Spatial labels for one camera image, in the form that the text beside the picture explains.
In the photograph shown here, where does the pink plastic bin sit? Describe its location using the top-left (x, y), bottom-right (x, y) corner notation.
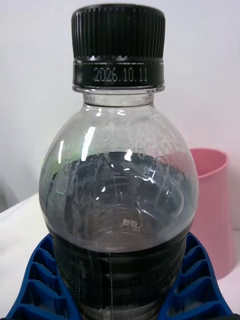
top-left (188, 147), bottom-right (236, 280)

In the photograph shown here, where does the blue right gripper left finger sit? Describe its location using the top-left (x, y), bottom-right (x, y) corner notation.
top-left (4, 234), bottom-right (82, 320)

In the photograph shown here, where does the clear bottle with black cap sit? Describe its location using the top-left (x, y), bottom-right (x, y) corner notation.
top-left (38, 3), bottom-right (200, 320)

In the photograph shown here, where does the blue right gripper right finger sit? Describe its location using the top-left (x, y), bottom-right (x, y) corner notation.
top-left (158, 232), bottom-right (235, 320)

